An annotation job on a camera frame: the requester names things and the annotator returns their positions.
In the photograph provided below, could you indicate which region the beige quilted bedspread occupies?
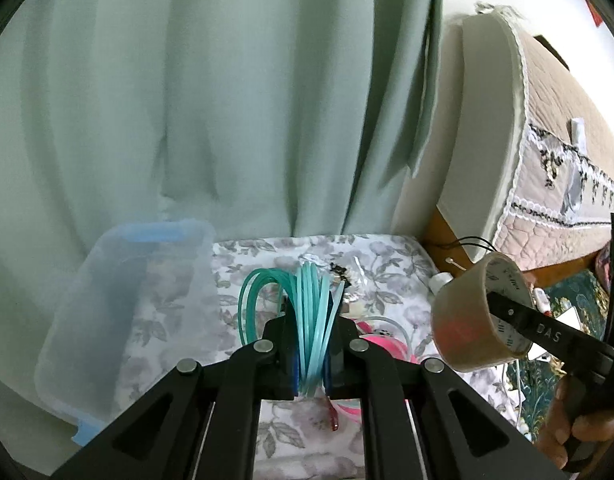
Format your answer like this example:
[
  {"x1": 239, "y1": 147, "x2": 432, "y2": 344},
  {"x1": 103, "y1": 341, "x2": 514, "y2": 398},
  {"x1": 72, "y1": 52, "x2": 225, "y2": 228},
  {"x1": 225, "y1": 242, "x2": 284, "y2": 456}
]
[{"x1": 493, "y1": 15, "x2": 614, "y2": 270}]

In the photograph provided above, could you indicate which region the clear plastic storage box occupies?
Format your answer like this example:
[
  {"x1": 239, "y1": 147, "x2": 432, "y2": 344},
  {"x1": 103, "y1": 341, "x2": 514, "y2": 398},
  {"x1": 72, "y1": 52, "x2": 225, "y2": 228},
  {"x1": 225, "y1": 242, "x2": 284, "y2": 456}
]
[{"x1": 34, "y1": 219, "x2": 226, "y2": 446}]

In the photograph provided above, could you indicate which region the person's right hand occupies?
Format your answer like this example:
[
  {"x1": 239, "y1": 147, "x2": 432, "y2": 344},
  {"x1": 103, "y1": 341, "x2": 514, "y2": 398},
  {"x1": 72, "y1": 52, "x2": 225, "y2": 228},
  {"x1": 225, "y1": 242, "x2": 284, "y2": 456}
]
[{"x1": 535, "y1": 376, "x2": 614, "y2": 477}]

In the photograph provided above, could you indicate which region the grey floral bed sheet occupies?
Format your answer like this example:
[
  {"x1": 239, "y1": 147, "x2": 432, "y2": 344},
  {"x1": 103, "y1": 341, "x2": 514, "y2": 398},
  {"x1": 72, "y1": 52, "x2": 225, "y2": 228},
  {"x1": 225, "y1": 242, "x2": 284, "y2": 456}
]
[{"x1": 114, "y1": 233, "x2": 534, "y2": 480}]

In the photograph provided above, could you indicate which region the dark green floral cloth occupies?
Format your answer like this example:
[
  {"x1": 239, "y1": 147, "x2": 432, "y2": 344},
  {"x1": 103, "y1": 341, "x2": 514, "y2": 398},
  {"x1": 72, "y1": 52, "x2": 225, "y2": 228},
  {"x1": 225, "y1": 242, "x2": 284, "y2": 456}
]
[{"x1": 503, "y1": 270, "x2": 610, "y2": 441}]

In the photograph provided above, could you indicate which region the white mattress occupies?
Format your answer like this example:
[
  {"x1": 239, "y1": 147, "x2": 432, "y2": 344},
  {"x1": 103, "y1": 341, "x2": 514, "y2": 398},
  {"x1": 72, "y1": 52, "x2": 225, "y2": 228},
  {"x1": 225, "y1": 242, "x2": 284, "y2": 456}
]
[{"x1": 394, "y1": 11, "x2": 534, "y2": 271}]

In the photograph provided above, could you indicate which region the brown packing tape roll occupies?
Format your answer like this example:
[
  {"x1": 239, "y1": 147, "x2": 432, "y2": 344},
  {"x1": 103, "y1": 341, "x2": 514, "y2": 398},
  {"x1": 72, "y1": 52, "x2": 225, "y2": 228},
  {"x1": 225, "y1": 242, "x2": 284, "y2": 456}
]
[{"x1": 431, "y1": 252, "x2": 535, "y2": 373}]

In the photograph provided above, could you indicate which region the green curtain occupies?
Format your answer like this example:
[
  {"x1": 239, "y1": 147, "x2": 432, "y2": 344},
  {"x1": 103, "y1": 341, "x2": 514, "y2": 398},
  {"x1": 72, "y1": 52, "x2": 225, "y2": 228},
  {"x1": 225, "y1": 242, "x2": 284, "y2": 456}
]
[{"x1": 0, "y1": 0, "x2": 441, "y2": 474}]

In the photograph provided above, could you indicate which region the pink plastic cord coil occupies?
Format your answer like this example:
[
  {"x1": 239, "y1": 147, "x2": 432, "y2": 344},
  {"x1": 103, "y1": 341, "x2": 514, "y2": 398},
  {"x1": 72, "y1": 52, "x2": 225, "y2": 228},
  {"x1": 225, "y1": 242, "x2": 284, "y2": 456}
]
[{"x1": 336, "y1": 320, "x2": 419, "y2": 416}]

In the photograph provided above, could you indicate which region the teal plastic cord coil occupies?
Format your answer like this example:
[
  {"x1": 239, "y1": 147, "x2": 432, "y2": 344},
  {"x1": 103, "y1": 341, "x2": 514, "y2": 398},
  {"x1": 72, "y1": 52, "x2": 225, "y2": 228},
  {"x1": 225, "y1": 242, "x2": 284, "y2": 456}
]
[{"x1": 236, "y1": 263, "x2": 347, "y2": 397}]

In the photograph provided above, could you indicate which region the white power strip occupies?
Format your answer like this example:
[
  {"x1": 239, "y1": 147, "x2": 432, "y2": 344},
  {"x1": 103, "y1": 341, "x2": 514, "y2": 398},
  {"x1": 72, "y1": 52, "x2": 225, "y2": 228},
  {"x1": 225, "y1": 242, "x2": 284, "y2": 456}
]
[{"x1": 429, "y1": 272, "x2": 453, "y2": 296}]

